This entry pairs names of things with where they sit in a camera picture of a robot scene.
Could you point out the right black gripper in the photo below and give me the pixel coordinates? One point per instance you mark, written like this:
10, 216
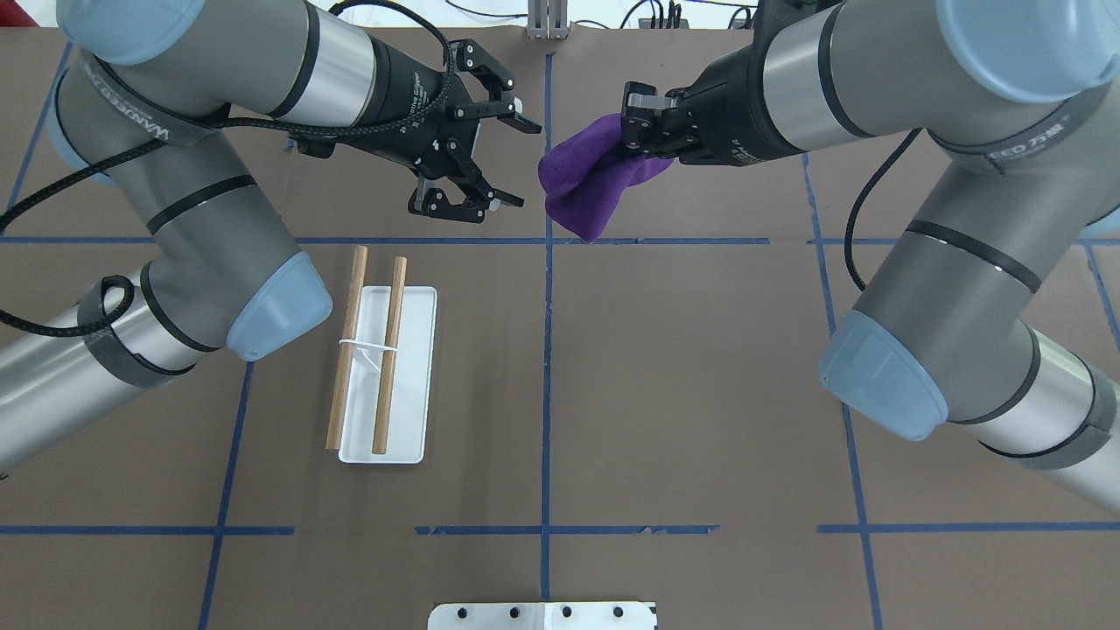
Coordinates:
733, 103

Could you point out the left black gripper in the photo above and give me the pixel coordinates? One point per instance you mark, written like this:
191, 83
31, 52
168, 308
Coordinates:
404, 90

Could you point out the purple towel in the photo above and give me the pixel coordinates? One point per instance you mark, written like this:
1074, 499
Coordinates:
584, 177

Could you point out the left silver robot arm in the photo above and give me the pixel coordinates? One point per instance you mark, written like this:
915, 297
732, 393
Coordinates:
146, 103

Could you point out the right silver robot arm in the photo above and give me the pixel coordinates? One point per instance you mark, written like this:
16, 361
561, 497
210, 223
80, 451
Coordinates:
1022, 98

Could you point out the white wooden towel rack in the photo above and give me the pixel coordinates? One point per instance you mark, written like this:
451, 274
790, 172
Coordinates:
382, 381

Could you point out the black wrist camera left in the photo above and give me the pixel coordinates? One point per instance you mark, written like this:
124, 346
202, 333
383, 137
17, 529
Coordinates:
310, 146

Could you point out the aluminium frame post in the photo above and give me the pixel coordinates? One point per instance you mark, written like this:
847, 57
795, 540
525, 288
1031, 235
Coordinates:
548, 19

